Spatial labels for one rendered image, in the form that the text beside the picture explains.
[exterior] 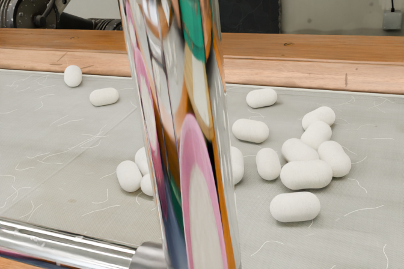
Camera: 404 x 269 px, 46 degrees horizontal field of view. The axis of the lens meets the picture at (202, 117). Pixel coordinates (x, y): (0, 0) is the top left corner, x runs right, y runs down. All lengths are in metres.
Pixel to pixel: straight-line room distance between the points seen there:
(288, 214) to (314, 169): 0.05
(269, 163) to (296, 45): 0.24
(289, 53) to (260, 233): 0.28
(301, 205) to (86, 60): 0.40
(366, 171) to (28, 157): 0.30
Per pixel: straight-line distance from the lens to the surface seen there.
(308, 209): 0.33
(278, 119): 0.47
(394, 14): 2.47
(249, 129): 0.42
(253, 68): 0.55
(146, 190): 0.37
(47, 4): 1.05
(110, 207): 0.38
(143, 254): 0.16
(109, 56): 0.64
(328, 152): 0.38
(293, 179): 0.35
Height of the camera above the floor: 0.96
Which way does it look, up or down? 27 degrees down
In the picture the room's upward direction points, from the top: 7 degrees counter-clockwise
